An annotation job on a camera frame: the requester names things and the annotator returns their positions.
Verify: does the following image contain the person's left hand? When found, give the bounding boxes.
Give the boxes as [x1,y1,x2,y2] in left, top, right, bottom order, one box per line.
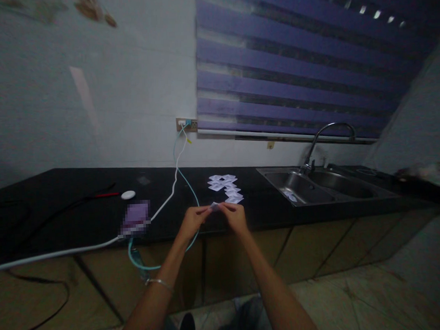
[180,205,214,235]

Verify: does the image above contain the person's legs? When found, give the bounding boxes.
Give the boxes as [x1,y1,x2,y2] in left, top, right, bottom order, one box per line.
[162,294,267,330]

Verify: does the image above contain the curved chrome faucet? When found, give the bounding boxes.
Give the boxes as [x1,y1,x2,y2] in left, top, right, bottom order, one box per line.
[298,122,358,176]

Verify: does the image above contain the black floor cable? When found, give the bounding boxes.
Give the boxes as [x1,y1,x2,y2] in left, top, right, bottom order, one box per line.
[0,267,72,330]

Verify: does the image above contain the person's right hand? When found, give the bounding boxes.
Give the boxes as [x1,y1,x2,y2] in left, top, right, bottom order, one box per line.
[219,202,250,234]

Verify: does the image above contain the stainless steel double sink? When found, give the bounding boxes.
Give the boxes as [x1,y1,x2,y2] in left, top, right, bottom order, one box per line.
[256,161,401,209]

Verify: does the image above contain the purple flat phone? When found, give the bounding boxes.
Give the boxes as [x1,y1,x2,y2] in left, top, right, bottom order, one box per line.
[117,199,153,240]

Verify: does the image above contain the teal charging cable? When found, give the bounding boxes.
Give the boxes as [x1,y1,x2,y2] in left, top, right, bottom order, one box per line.
[123,122,203,281]

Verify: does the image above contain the wooden base cabinet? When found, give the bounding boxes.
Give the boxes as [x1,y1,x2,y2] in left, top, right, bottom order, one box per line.
[0,207,440,330]

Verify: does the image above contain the wall power socket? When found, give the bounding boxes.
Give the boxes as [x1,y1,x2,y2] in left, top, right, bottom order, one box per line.
[175,116,199,133]

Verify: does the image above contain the purple striped window blind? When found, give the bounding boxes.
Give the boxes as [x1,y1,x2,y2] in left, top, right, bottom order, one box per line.
[192,0,440,148]

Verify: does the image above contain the group of folded paper pieces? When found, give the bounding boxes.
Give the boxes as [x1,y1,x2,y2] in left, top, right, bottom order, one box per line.
[207,173,245,205]

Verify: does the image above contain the white power cable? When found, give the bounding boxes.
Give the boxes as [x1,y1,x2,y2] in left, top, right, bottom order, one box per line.
[0,119,195,273]

